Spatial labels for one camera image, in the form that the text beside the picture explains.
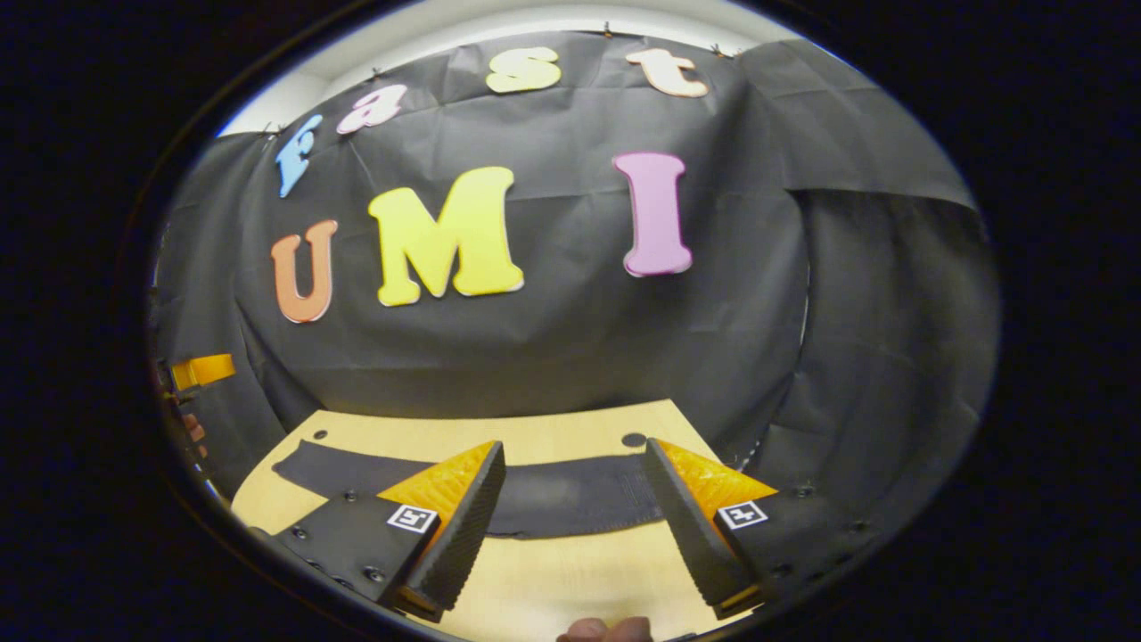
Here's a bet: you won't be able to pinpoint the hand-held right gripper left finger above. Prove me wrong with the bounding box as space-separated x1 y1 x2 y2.
267 440 507 623

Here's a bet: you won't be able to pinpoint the dark grey jeans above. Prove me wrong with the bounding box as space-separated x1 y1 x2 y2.
272 440 669 540

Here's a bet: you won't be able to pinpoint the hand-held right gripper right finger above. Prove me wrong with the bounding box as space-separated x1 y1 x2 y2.
644 438 879 620

